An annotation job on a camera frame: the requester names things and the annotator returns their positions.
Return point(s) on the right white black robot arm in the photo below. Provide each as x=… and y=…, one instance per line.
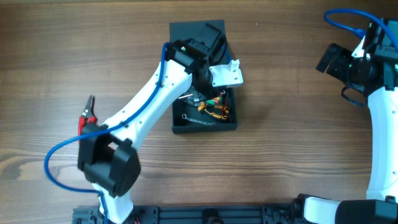
x=379, y=43

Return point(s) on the orange black needle-nose pliers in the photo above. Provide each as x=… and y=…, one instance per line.
x=216, y=112

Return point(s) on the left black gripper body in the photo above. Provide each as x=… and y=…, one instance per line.
x=201, y=94

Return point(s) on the clear case coloured screwdrivers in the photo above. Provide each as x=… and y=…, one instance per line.
x=215, y=101

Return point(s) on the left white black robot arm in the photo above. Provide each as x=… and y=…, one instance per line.
x=108, y=157

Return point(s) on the dark green open box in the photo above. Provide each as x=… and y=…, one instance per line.
x=185, y=30

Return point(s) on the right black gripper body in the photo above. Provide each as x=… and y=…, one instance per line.
x=327, y=59

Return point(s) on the red black handled screwdriver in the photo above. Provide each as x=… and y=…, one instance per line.
x=185, y=96

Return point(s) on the round black white buzzer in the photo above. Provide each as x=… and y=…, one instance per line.
x=224, y=95

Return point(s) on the silver metal wrench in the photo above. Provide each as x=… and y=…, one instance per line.
x=197, y=121

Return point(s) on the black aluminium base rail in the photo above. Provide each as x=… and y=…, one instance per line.
x=254, y=214

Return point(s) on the red handled wire cutters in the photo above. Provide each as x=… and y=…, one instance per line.
x=87, y=115

